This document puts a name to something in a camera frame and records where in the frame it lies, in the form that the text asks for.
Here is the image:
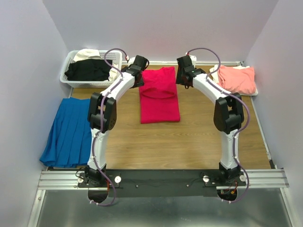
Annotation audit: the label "red t shirt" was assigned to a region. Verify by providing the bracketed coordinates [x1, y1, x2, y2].
[139, 67, 180, 124]

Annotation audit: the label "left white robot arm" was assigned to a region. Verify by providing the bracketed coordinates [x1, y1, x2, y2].
[85, 55, 149, 187]

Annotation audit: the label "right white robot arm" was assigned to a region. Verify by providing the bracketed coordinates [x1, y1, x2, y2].
[176, 55, 244, 185]

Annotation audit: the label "white folded t shirt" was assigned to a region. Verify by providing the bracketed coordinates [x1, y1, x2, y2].
[209, 64, 259, 96]

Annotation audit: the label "white plastic laundry basket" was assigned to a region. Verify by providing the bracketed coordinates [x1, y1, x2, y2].
[60, 49, 122, 88]

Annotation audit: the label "black t shirt in basket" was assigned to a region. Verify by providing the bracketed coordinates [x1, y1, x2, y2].
[64, 59, 112, 81]

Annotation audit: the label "pink folded t shirt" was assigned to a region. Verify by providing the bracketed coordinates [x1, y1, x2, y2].
[216, 65, 258, 95]

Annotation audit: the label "cream t shirt in basket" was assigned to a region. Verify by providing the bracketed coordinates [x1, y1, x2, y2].
[73, 49, 118, 81]

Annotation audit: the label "blue pleated cloth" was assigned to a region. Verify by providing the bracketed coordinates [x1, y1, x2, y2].
[40, 97, 92, 168]

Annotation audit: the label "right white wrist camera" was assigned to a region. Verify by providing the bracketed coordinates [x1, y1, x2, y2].
[185, 55, 196, 67]

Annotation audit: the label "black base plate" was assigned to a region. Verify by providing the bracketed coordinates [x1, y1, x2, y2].
[76, 167, 246, 199]

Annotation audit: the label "aluminium rail frame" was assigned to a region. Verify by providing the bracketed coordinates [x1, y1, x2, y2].
[29, 169, 300, 227]

